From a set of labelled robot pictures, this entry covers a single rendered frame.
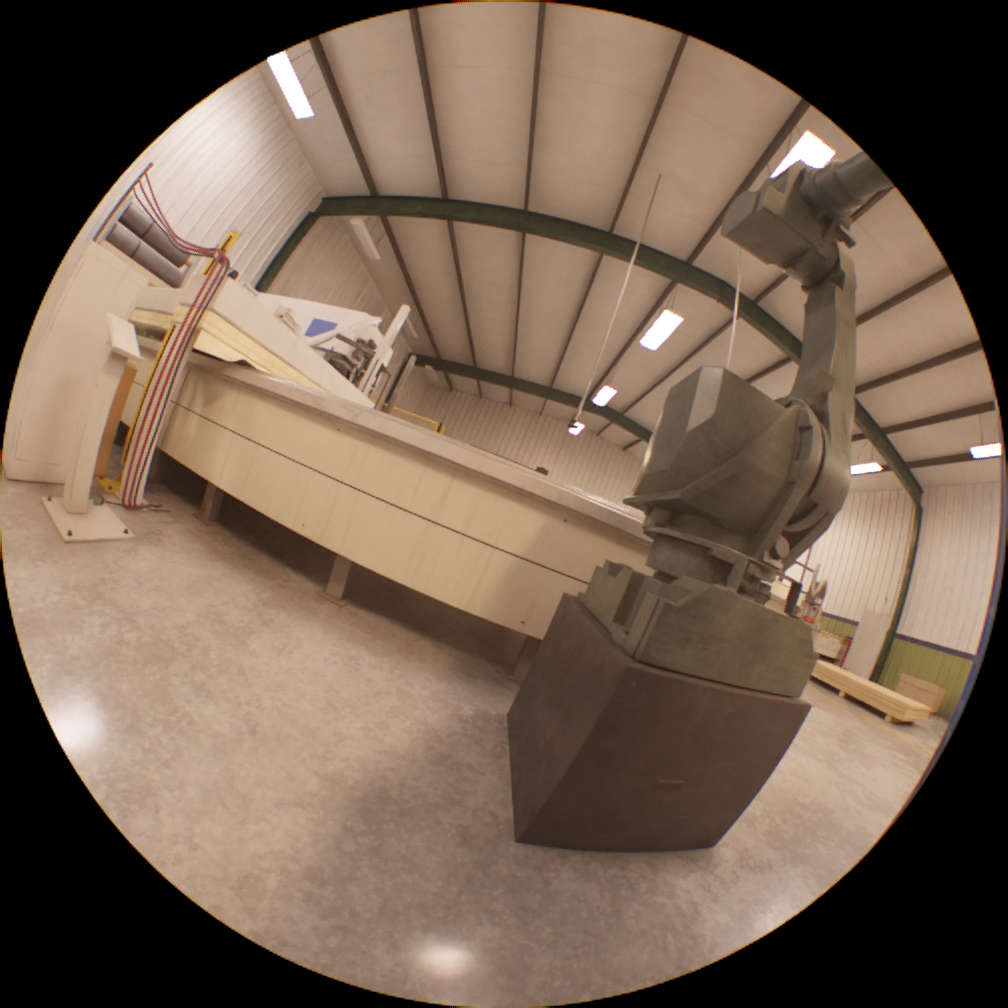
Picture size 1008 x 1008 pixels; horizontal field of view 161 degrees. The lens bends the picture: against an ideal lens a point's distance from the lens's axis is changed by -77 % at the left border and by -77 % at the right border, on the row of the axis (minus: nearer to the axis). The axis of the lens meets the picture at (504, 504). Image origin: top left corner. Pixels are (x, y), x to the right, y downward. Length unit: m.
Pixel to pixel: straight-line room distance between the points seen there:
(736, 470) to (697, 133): 5.24
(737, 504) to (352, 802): 1.05
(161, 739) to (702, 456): 1.28
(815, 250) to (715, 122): 4.33
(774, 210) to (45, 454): 2.92
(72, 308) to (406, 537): 1.87
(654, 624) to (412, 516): 1.00
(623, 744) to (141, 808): 0.88
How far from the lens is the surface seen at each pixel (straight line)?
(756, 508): 0.89
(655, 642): 0.69
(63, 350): 2.00
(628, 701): 0.69
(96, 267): 2.02
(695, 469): 0.83
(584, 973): 0.81
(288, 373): 2.44
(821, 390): 1.11
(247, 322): 2.08
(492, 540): 1.35
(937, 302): 7.27
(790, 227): 1.40
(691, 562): 0.91
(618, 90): 5.56
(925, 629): 10.84
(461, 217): 6.85
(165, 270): 5.67
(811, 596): 10.01
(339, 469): 1.51
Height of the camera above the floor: 0.66
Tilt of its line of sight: 2 degrees up
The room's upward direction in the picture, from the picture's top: 22 degrees clockwise
